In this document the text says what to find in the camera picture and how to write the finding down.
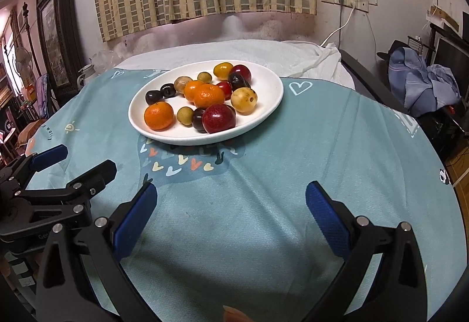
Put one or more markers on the white standing fan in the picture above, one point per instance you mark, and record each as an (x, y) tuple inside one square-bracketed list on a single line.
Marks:
[(22, 57)]

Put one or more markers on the white cloth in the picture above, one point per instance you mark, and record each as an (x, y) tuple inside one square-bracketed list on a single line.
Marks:
[(256, 50)]

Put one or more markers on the teal printed tablecloth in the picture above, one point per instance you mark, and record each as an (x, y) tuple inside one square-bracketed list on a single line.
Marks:
[(256, 197)]

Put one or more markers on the yellow longan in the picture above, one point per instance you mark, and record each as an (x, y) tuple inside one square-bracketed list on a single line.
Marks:
[(185, 115)]

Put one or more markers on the dark wood framed picture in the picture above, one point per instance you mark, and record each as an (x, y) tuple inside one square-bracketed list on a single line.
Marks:
[(55, 36)]

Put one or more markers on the person's right hand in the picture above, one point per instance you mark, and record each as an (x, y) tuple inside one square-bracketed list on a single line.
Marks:
[(236, 315)]

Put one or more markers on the black monitor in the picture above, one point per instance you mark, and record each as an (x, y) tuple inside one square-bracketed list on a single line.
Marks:
[(452, 58)]

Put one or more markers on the white oval plate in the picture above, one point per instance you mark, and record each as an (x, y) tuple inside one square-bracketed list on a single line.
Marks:
[(256, 116)]

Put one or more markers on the yellow-orange kumquat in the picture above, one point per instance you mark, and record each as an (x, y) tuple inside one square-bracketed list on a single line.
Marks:
[(222, 69)]

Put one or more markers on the white jug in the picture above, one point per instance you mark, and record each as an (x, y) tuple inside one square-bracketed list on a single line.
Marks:
[(86, 76)]

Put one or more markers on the small red plum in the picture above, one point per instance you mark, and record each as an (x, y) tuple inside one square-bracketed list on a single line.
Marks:
[(242, 71)]

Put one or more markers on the brown round cushion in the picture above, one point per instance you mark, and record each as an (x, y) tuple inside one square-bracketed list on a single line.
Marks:
[(29, 131)]

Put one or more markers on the yellow spotted round fruit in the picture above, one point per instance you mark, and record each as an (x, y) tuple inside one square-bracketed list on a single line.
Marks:
[(243, 100)]

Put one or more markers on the tan longan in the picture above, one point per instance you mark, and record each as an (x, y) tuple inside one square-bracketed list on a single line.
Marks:
[(181, 83)]

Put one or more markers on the blue clothes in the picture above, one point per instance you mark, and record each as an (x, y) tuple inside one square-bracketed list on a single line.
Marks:
[(421, 83)]

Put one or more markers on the purple cloth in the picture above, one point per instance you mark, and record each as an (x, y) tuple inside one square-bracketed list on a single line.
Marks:
[(42, 94)]

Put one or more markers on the small yellow-green longan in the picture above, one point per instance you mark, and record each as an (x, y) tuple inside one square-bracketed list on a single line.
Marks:
[(204, 77)]

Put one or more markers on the large orange mandarin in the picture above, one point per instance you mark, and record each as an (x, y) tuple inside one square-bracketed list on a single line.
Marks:
[(209, 96)]

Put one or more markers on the black hat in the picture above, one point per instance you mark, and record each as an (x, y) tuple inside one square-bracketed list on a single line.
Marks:
[(397, 47)]

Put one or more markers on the large red plum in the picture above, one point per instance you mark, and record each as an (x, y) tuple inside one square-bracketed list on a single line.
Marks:
[(218, 118)]

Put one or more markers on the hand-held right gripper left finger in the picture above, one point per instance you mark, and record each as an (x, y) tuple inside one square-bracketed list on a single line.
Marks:
[(133, 221)]

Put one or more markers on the small orange mandarin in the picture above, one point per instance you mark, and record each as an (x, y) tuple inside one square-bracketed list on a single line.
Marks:
[(158, 115)]

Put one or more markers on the red cherry tomato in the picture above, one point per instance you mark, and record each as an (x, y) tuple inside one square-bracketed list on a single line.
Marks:
[(225, 89)]

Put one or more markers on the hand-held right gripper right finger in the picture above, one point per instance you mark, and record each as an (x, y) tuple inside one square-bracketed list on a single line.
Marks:
[(328, 221)]

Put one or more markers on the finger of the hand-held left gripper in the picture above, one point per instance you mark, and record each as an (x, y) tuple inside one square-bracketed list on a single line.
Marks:
[(99, 175), (47, 157)]

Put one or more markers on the black chair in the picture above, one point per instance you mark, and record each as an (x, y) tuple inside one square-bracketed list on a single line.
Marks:
[(366, 76)]

